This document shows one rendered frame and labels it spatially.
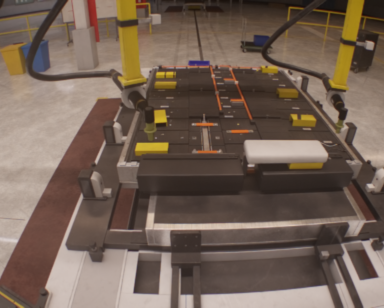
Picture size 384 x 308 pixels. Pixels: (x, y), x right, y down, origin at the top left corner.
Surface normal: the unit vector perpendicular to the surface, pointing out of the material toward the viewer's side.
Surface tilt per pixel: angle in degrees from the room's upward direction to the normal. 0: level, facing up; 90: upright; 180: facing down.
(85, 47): 90
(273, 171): 0
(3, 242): 0
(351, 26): 90
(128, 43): 90
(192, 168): 0
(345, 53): 90
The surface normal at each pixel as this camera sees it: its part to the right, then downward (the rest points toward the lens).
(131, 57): 0.47, 0.51
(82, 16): 0.00, 0.57
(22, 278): 0.00, -0.82
